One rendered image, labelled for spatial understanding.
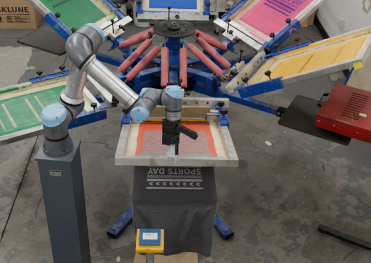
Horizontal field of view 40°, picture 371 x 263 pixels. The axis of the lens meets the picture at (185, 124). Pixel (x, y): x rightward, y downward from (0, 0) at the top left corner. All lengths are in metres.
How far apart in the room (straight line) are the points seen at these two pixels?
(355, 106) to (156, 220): 1.44
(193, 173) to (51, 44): 1.90
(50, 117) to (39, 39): 1.93
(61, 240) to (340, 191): 2.39
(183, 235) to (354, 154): 2.39
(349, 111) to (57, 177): 1.78
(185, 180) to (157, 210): 0.23
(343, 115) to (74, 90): 1.61
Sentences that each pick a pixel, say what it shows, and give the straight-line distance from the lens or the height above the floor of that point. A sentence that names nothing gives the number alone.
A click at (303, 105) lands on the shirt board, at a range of 3.55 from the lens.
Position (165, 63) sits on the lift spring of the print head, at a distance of 3.42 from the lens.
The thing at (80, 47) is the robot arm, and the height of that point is 1.79.
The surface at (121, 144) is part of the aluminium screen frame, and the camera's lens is 2.58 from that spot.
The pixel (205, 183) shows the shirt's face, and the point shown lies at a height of 0.95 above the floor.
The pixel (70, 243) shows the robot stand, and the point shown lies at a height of 0.61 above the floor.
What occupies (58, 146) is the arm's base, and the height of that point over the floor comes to 1.26.
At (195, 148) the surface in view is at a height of 1.18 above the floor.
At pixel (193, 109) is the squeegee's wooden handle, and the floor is 1.17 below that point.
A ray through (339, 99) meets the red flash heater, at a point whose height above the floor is 1.10.
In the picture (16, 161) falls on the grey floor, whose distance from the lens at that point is 4.58.
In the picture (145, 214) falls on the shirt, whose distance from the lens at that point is 2.74.
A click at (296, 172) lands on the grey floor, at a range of 4.47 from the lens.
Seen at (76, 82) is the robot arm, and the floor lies 1.55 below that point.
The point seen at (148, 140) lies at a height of 1.15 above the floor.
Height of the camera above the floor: 2.77
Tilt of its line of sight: 35 degrees down
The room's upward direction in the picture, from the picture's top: 3 degrees clockwise
